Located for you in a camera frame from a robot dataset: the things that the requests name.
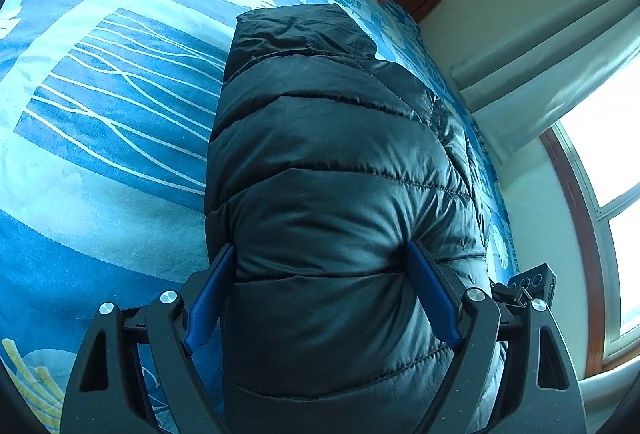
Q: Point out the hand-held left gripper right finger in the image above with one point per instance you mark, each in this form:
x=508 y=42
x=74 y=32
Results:
x=435 y=299

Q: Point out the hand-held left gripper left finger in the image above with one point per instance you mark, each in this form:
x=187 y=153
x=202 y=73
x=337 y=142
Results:
x=210 y=299

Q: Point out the black puffer jacket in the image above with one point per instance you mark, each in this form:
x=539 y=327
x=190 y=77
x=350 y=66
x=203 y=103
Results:
x=340 y=194

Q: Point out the white curtain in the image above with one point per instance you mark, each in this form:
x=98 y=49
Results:
x=540 y=73

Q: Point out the blue patterned bedspread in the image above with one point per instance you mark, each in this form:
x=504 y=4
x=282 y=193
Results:
x=110 y=113

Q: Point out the window with wooden frame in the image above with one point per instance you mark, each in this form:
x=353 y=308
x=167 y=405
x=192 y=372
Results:
x=610 y=214

